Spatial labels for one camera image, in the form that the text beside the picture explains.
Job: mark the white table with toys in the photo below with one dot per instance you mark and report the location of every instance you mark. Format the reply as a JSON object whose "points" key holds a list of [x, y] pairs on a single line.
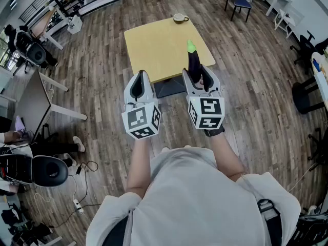
{"points": [[321, 73]]}

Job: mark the black gear pile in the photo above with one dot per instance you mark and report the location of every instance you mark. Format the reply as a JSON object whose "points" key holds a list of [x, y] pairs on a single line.
{"points": [[18, 227]]}

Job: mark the small potted plant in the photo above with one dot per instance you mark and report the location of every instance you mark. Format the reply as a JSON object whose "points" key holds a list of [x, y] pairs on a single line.
{"points": [[50, 6]]}

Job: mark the person's left white shoe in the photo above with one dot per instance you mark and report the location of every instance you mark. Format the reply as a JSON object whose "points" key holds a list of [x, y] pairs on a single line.
{"points": [[165, 150]]}

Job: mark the blue seat black chair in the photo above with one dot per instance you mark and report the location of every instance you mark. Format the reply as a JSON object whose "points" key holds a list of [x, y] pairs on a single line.
{"points": [[239, 1]]}

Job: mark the person's right forearm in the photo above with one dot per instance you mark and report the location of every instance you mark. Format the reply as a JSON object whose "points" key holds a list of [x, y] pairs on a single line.
{"points": [[226, 158]]}

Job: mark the white coffee cup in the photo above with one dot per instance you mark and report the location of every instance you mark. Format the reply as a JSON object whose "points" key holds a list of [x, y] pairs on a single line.
{"points": [[179, 17]]}

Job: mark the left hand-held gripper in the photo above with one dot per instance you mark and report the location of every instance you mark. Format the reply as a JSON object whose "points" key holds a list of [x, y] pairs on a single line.
{"points": [[139, 119]]}

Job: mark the person's light grey shirt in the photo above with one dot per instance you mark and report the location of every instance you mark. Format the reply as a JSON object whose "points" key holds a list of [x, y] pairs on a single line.
{"points": [[194, 201]]}

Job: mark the dark-topped desk white legs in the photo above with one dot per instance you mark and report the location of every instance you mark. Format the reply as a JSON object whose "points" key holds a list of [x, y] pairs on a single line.
{"points": [[33, 104]]}

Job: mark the black office chair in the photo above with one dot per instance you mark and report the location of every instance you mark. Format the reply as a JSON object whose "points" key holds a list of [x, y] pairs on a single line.
{"points": [[306, 47]]}

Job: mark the black swivel chair base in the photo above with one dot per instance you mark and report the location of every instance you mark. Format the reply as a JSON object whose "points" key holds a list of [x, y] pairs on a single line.
{"points": [[319, 147]]}

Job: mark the wooden desk white legs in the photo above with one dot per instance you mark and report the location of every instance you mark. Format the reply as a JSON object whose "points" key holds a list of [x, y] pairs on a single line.
{"points": [[42, 25]]}

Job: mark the purple eggplant green stem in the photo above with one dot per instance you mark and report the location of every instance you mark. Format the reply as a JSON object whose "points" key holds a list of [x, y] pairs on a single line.
{"points": [[194, 63]]}

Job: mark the black table base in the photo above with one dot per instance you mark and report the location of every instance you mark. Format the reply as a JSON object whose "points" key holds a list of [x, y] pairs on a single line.
{"points": [[169, 87]]}

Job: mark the purple cloth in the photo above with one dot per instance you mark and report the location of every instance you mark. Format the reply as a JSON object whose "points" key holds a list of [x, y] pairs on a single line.
{"points": [[21, 124]]}

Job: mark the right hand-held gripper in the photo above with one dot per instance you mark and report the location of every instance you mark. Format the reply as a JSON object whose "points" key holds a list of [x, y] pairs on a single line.
{"points": [[208, 111]]}

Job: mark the white power strip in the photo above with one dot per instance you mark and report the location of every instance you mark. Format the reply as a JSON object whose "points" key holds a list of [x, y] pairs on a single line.
{"points": [[78, 206]]}

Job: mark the yellow square table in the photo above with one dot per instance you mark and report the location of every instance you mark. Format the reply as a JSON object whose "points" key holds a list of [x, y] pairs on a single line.
{"points": [[156, 47]]}

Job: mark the black power adapter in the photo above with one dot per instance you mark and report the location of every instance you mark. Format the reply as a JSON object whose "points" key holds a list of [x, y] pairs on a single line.
{"points": [[79, 170]]}

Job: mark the black shelf rack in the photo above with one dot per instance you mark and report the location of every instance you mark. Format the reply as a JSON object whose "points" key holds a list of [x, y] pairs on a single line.
{"points": [[70, 4]]}

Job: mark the white bag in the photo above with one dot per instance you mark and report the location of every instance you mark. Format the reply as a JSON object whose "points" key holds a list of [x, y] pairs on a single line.
{"points": [[74, 24]]}

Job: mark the black wristband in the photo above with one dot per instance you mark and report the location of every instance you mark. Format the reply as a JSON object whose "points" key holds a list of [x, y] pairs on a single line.
{"points": [[214, 132]]}

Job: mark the person's black backpack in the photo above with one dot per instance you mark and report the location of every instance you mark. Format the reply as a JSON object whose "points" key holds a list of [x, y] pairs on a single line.
{"points": [[311, 229]]}

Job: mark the person's left forearm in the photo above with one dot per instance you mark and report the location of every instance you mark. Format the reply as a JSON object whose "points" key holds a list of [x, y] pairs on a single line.
{"points": [[138, 163]]}

